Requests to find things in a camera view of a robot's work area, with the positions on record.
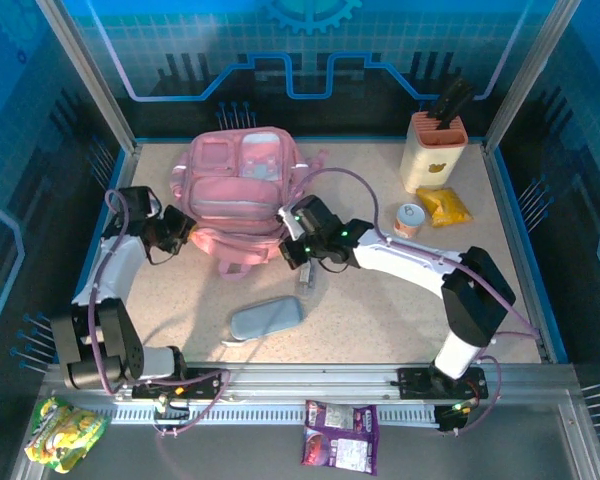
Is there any small clear plastic case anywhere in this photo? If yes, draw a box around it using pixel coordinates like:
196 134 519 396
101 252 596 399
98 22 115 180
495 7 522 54
294 259 319 299

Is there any pink student backpack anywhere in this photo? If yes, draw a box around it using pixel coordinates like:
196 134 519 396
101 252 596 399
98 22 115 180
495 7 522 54
170 127 329 280

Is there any grey pencil case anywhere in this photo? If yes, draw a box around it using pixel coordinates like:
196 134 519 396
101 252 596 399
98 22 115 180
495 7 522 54
222 294 306 348

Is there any purple snack bag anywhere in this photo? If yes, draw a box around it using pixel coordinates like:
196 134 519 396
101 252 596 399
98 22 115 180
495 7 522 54
299 399 381 476

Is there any green yellow snack bag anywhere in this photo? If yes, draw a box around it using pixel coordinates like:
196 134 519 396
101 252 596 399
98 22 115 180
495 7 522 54
23 396 112 475

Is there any orange tin can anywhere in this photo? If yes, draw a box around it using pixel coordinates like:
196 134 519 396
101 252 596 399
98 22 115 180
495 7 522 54
393 202 426 240

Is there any yellow snack packet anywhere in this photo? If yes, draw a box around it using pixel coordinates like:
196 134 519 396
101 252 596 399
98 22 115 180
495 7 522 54
416 186 475 230

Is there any cream knife block orange top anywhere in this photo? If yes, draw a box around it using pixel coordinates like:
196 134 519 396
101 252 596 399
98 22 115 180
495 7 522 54
399 110 469 194

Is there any black controller board with lights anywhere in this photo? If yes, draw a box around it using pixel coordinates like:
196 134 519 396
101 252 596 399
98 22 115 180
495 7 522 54
433 398 481 435

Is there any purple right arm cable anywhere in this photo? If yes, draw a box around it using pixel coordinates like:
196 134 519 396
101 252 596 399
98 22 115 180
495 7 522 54
279 168 541 437

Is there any aluminium mounting rail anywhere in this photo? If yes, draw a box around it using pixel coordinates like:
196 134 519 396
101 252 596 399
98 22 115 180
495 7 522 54
42 362 576 406

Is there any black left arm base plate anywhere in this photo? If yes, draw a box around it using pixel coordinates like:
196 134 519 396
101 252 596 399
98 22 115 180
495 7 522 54
131 366 231 401

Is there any white slotted cable duct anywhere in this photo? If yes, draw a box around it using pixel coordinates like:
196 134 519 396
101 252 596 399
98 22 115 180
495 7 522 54
97 403 439 426

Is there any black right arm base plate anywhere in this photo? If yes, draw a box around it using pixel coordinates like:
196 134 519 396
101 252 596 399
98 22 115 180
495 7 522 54
397 366 490 401

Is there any black handled knife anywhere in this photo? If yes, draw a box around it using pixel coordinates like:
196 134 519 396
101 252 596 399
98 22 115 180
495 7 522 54
426 92 456 124
439 75 477 129

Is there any silver frame post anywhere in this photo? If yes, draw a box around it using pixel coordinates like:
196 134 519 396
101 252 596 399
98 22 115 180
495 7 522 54
34 0 142 156
482 0 581 154

